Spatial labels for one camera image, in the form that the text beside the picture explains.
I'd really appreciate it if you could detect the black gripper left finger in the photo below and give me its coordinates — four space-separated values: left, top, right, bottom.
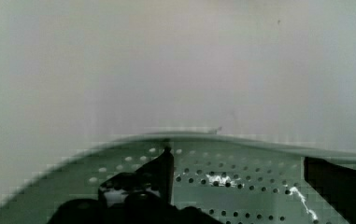
47 147 222 224

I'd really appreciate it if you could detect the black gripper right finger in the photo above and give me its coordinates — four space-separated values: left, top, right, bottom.
304 157 356 224

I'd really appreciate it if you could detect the green oval plastic strainer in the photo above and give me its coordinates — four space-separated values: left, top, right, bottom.
0 133 356 224

